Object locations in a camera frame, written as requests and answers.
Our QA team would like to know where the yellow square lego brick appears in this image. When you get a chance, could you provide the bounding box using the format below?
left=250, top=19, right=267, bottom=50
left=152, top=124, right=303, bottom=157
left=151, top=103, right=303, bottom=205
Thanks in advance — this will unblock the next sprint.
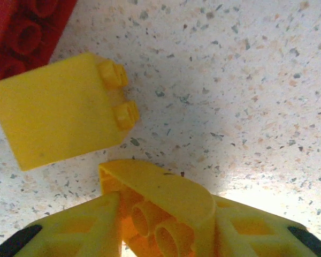
left=0, top=51, right=140, bottom=172

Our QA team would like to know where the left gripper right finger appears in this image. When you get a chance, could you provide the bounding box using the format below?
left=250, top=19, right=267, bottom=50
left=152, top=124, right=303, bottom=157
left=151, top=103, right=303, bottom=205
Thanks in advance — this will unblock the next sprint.
left=211, top=195, right=321, bottom=257

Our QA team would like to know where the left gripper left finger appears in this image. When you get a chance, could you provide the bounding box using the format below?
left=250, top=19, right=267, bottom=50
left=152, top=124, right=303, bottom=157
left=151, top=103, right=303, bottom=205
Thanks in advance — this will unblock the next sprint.
left=0, top=191, right=123, bottom=257

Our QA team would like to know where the yellow round lego brick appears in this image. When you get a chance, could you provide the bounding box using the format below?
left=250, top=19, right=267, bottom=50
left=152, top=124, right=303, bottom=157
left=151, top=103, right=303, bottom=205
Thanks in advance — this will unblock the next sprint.
left=98, top=158, right=217, bottom=257

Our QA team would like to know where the long red lego brick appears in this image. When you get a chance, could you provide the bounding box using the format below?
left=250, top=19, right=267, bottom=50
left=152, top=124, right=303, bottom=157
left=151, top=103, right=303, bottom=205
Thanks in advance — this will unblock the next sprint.
left=0, top=0, right=79, bottom=113

